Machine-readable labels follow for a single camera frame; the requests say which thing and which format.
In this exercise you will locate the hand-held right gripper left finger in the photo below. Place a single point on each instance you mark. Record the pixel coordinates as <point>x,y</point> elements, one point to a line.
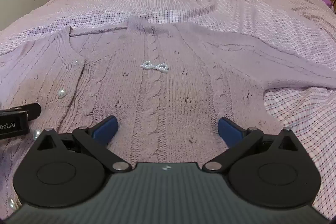
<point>106,129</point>

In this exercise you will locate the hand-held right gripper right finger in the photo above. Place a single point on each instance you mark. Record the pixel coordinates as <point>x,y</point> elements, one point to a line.
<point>229,130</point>

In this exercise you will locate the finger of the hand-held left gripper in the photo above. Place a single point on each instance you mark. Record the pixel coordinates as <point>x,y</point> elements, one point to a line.
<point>32,109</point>

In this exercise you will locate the pink knitted cardigan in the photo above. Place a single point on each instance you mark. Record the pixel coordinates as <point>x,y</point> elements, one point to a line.
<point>168,98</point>

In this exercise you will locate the pink checked bed sheet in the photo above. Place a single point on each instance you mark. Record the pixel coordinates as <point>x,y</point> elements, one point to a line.
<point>236,16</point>

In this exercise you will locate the purple pillow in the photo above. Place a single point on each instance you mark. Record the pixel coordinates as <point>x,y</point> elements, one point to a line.
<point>330,3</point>

